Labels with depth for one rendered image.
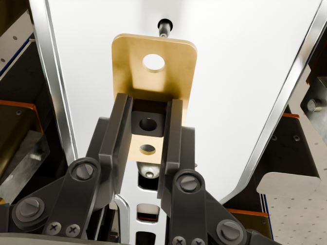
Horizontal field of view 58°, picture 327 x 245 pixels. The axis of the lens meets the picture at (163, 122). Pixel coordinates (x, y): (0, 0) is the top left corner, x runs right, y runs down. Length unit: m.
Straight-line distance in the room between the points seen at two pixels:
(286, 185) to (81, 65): 0.28
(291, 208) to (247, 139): 0.75
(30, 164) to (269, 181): 0.28
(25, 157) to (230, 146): 0.22
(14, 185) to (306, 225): 0.97
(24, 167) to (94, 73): 0.15
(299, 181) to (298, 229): 0.78
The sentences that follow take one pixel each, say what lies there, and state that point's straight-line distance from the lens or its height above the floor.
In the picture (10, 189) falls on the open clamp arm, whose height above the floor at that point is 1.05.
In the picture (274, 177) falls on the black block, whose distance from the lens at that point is 0.39.
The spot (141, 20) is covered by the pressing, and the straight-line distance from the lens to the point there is 0.24.
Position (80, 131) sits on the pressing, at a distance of 0.33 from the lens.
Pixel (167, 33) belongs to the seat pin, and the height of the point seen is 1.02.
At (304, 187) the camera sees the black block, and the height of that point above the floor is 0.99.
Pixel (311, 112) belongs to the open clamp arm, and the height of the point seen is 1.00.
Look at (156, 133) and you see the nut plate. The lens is 0.15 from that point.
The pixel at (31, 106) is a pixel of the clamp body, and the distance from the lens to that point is 0.40.
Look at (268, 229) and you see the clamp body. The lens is 0.58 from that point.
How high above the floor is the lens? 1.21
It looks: 46 degrees down
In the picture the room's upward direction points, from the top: 173 degrees counter-clockwise
